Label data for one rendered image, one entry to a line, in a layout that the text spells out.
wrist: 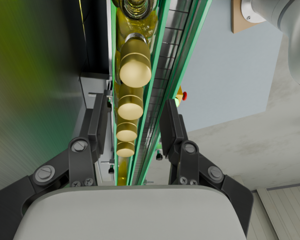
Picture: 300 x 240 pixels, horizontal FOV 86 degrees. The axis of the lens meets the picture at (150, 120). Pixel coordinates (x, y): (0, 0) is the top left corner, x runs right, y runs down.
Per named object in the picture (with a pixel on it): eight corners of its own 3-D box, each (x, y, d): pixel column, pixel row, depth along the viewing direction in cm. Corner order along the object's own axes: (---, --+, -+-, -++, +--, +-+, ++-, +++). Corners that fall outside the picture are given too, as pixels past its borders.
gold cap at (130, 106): (119, 79, 22) (116, 101, 19) (144, 82, 23) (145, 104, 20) (118, 97, 25) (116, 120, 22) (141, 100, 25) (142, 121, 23)
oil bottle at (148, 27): (123, -24, 32) (114, 16, 18) (151, -18, 33) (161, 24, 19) (122, 9, 36) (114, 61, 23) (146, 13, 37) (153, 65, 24)
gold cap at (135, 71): (121, 36, 18) (118, 57, 15) (152, 41, 18) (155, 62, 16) (120, 65, 20) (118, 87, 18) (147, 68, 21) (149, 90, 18)
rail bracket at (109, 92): (92, 72, 48) (83, 103, 40) (115, 74, 50) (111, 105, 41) (94, 82, 52) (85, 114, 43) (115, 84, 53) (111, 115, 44)
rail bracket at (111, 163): (102, 146, 83) (98, 171, 74) (115, 146, 84) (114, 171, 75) (103, 150, 86) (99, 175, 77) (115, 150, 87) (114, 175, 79)
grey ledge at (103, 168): (85, 60, 55) (78, 80, 48) (111, 63, 56) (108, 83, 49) (103, 168, 128) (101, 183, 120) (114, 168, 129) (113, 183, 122)
